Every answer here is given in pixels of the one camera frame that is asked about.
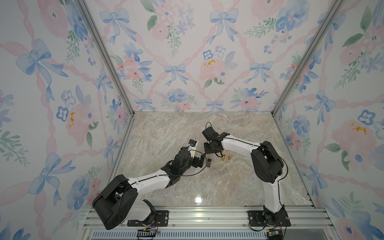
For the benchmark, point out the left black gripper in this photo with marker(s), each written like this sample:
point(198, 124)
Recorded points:
point(196, 163)

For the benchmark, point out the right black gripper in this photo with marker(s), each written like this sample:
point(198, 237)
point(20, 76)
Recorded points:
point(206, 150)

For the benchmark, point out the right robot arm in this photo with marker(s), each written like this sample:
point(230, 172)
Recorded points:
point(268, 166)

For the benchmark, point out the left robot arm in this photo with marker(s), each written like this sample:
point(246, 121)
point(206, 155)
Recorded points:
point(120, 200)

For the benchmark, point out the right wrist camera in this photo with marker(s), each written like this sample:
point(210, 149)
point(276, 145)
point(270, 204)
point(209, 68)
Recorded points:
point(210, 134)

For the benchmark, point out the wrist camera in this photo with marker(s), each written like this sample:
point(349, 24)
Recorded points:
point(192, 147)
point(210, 134)

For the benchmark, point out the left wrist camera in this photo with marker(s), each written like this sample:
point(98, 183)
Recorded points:
point(192, 147)

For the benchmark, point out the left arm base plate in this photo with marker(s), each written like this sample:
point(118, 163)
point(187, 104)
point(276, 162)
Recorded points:
point(157, 219)

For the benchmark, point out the aluminium rail frame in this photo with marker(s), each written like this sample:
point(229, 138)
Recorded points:
point(217, 223)

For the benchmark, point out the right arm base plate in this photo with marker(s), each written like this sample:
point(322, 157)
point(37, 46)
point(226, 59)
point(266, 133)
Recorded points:
point(263, 219)

